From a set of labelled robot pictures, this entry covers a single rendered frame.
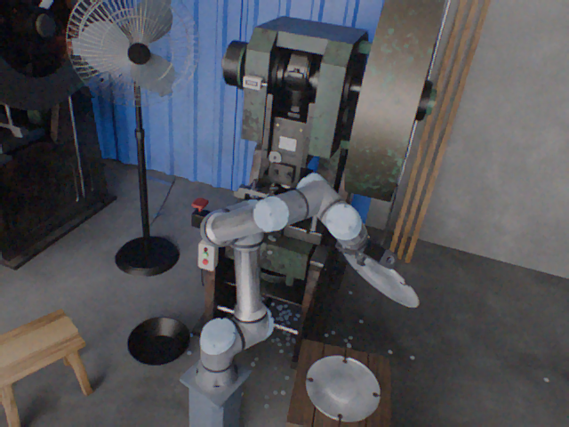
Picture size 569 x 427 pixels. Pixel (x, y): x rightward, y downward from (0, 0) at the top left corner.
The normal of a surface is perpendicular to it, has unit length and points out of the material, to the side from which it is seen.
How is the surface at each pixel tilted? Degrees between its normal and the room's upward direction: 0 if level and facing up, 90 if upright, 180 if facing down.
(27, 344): 0
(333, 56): 45
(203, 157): 90
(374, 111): 83
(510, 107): 90
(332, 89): 90
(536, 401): 0
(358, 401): 0
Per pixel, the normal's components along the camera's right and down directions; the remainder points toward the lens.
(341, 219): -0.32, -0.33
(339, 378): 0.11, -0.84
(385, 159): -0.32, 0.66
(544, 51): -0.31, 0.47
